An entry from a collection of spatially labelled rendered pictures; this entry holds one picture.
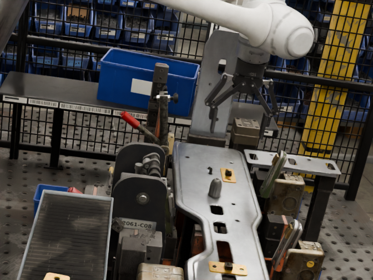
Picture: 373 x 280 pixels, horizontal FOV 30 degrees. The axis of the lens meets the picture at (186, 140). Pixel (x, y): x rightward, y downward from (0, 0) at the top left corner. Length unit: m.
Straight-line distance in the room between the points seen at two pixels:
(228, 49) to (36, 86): 0.64
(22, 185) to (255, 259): 1.04
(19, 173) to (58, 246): 1.25
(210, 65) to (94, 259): 1.03
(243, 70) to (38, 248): 0.81
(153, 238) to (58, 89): 0.98
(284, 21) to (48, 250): 0.74
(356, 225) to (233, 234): 0.94
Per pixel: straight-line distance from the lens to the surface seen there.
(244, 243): 1.64
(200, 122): 2.16
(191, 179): 1.89
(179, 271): 1.35
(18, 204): 2.27
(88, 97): 2.26
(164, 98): 1.82
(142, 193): 1.45
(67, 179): 2.45
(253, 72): 1.80
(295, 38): 1.58
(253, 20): 1.60
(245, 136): 2.16
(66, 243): 1.24
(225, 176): 1.93
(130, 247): 1.36
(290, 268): 1.60
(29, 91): 2.26
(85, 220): 1.31
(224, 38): 2.08
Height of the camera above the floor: 1.82
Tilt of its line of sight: 23 degrees down
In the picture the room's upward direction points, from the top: 10 degrees clockwise
